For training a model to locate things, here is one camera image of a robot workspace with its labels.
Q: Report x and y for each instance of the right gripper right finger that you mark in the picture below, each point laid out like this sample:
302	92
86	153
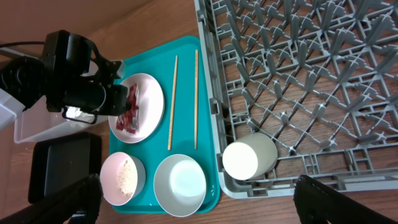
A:
317	203

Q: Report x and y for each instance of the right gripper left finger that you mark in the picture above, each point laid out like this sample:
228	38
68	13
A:
78	203

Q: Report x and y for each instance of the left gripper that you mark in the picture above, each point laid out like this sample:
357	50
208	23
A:
89	86

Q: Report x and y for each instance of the red snack wrapper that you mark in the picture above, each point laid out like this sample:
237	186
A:
129	121

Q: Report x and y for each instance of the small pink bowl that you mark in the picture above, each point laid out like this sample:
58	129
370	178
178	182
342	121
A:
108	178

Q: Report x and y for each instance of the pile of rice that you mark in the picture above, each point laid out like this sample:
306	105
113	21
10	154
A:
127	178

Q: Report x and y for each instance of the white cup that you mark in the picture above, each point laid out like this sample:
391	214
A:
250	156

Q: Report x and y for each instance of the grey bowl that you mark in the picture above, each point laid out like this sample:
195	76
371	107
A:
179	185

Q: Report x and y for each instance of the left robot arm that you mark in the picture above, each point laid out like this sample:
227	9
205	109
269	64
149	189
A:
60	44

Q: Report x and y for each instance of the grey dishwasher rack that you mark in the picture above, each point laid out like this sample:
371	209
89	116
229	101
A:
317	77

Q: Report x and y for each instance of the black tray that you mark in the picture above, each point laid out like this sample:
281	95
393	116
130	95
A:
60	162

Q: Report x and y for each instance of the large white plate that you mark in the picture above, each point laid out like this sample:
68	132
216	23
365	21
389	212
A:
151	108

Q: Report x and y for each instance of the clear plastic bin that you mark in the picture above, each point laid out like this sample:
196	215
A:
40	124

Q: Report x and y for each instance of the teal serving tray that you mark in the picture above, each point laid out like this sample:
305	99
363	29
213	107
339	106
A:
159	63

